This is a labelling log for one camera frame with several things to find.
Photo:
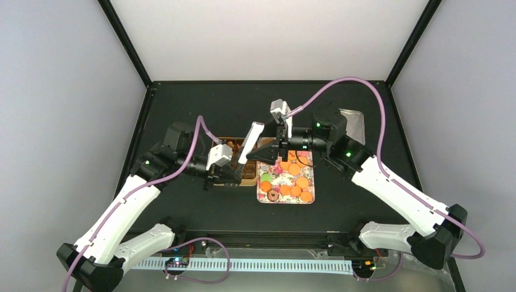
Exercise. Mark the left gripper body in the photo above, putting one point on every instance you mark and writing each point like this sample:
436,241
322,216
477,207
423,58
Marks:
212,175

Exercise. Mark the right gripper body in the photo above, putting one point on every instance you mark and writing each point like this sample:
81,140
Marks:
280,135

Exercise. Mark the gold cookie tin with tray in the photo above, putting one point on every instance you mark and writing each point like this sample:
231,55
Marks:
249,174

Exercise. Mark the white and metal tongs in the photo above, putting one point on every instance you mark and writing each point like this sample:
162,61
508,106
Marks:
250,141

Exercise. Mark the green macaron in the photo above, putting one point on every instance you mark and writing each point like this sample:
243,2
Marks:
266,177

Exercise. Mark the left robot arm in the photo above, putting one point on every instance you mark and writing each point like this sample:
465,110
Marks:
100,258

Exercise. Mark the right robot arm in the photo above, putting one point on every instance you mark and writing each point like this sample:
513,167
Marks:
433,229

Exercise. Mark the floral serving tray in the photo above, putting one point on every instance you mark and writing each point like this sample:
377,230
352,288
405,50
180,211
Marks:
294,179

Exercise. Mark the chocolate donut cookie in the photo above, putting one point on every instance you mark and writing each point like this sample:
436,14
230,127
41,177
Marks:
273,195

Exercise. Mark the silver tin lid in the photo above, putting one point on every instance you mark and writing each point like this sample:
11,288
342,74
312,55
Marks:
355,127

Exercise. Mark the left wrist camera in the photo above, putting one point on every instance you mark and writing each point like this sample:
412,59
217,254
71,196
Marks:
219,155

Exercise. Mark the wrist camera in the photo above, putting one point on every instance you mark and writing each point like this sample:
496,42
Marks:
279,110
219,155

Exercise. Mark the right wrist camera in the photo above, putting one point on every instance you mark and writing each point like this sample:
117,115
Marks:
279,110

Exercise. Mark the white slotted cable duct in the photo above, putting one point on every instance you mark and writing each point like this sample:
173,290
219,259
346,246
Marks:
250,265

